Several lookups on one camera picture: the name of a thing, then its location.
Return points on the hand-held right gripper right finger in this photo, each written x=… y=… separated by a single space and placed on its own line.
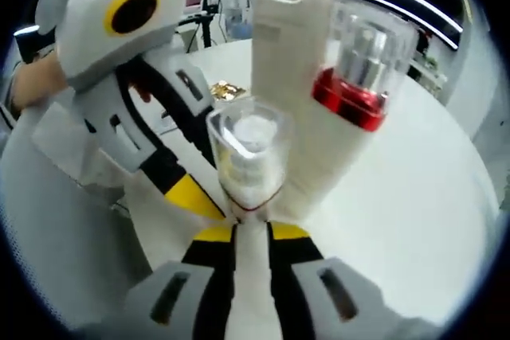
x=295 y=288

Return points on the white skincare bottle red collar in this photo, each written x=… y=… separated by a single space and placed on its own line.
x=346 y=97

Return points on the person's left hand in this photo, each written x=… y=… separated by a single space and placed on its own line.
x=36 y=81

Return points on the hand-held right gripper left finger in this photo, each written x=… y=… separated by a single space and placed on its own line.
x=207 y=288

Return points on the blue water jug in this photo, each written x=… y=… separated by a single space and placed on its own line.
x=241 y=29

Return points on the small skincare bottle clear cap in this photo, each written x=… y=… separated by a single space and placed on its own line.
x=251 y=149

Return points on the black tripod stand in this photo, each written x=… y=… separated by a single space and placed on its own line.
x=207 y=29

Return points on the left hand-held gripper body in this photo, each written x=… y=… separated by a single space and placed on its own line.
x=99 y=49

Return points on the gold foil skincare sachet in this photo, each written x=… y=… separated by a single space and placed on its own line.
x=227 y=91

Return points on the white skincare tube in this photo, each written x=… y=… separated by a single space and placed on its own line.
x=279 y=37

